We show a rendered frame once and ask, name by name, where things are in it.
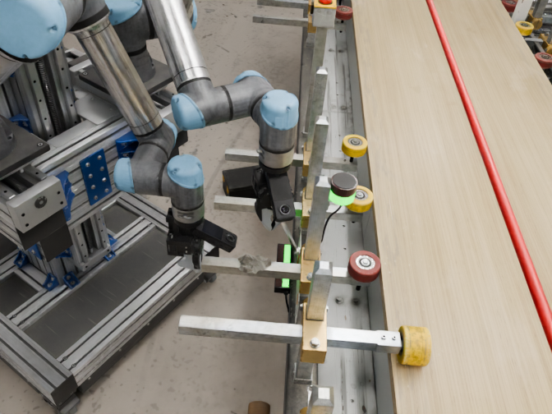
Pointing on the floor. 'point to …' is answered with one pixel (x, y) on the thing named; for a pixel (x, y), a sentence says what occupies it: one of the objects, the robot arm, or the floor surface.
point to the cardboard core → (259, 407)
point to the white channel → (522, 11)
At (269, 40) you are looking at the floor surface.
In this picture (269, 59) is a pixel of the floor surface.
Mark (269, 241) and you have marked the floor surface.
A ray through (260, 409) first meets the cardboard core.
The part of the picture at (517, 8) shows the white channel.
